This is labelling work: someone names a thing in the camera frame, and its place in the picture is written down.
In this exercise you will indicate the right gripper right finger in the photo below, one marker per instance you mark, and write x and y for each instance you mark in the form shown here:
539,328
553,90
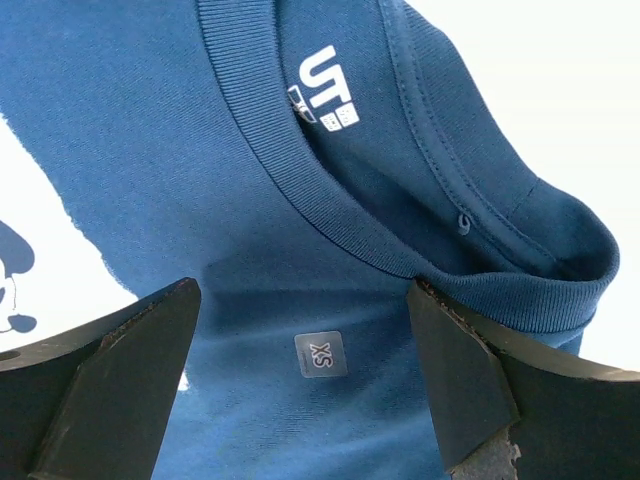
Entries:
505,406

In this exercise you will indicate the blue mickey t-shirt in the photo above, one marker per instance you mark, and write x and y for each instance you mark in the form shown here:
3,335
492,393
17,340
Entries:
304,161

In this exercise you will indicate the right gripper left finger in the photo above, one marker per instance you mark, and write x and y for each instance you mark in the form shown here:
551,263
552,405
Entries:
94,402

